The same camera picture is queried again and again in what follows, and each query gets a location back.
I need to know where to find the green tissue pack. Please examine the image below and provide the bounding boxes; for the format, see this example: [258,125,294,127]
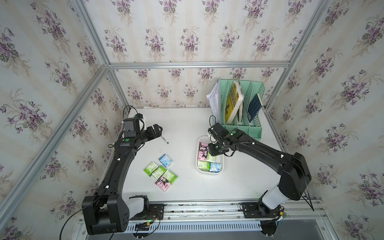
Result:
[152,166,167,180]
[144,162,159,177]
[207,153,216,163]
[197,161,211,172]
[163,170,178,184]

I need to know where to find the pink tissue pack top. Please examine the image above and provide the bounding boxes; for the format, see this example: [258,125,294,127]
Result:
[199,143,209,151]

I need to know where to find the pink tissue pack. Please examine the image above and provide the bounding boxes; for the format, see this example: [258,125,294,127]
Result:
[156,177,172,192]
[198,151,208,161]
[199,143,209,151]

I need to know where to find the blue tissue pack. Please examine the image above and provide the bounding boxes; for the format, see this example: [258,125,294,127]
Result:
[159,154,173,168]
[209,163,222,173]

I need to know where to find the pink tissue pack bottom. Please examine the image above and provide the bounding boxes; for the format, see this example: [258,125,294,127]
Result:
[156,177,172,192]

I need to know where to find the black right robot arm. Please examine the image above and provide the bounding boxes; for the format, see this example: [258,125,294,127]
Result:
[208,123,312,210]

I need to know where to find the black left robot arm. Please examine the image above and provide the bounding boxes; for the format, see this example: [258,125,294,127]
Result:
[82,114,163,235]

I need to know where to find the white plastic storage box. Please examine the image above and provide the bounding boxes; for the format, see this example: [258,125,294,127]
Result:
[195,136,225,175]

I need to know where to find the thin book in organizer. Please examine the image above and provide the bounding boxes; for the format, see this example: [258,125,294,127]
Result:
[238,103,243,122]

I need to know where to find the white paper stack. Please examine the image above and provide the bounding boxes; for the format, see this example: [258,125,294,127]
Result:
[207,79,222,123]

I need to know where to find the green plastic file organizer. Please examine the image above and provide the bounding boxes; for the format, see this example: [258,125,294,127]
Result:
[215,80,265,141]

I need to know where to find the yellow book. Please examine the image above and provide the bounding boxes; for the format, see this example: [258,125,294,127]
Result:
[225,81,244,125]

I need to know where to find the dark blue notebook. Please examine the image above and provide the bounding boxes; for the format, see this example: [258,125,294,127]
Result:
[247,94,263,123]

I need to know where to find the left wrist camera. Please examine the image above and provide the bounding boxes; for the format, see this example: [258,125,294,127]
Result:
[134,113,144,120]

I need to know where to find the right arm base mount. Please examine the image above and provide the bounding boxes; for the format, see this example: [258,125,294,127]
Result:
[240,201,285,219]

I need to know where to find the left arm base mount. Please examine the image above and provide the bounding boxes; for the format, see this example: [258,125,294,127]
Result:
[124,195,165,220]

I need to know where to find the aluminium mounting rail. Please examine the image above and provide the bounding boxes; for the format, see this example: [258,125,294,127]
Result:
[78,199,328,224]

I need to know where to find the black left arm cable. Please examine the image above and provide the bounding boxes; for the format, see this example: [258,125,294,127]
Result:
[58,203,94,240]

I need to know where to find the aluminium frame profiles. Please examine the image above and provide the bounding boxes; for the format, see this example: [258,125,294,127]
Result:
[0,0,331,223]

